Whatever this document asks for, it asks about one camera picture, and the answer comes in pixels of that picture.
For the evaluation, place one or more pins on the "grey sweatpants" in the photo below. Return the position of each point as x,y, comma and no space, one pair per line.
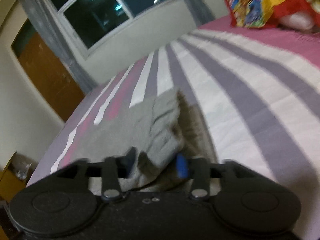
158,127

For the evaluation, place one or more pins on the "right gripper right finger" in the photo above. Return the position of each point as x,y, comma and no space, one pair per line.
196,169

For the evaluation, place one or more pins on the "striped pink purple bedsheet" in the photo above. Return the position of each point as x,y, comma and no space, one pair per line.
257,89

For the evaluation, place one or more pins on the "brown wooden door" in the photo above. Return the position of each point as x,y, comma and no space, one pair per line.
46,72

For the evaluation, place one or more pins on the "yellow wooden cabinet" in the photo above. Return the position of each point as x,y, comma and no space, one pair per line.
15,175

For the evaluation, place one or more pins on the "left grey curtain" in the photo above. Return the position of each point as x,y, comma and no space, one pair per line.
45,25

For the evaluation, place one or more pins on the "right grey curtain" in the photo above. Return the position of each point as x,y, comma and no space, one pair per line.
200,12

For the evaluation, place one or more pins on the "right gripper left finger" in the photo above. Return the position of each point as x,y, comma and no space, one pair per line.
114,168

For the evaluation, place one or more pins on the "grey curtain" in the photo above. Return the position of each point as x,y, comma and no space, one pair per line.
200,12
45,25

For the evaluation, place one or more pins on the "white pillow under quilt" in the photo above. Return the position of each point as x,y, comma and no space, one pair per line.
300,21

